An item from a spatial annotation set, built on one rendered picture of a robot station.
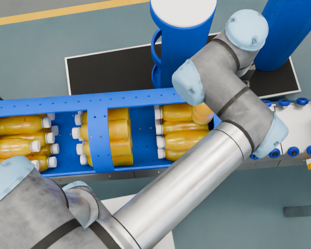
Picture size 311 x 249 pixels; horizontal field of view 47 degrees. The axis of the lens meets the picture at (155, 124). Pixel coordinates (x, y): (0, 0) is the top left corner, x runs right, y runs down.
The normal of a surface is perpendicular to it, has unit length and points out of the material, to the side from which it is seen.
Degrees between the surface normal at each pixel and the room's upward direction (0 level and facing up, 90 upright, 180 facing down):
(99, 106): 22
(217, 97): 38
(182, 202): 30
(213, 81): 17
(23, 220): 13
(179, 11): 0
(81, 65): 0
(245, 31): 0
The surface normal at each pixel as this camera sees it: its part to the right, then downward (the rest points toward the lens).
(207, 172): 0.32, -0.20
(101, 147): 0.04, 0.31
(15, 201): 0.27, -0.48
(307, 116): 0.00, -0.26
